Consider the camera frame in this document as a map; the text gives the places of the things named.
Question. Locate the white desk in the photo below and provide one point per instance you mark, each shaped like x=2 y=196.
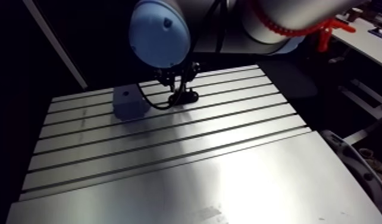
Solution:
x=362 y=40

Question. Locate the black oval holder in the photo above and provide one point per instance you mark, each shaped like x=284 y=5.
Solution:
x=186 y=97

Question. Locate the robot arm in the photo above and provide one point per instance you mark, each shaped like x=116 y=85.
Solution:
x=156 y=34

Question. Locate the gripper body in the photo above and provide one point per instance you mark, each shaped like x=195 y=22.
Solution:
x=173 y=75

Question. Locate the dark blue-grey block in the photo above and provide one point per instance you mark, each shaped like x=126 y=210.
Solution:
x=128 y=103

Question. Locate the grey post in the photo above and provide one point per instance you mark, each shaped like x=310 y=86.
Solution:
x=56 y=47

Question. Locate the pale holed strip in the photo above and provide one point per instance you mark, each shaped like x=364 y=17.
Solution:
x=356 y=165

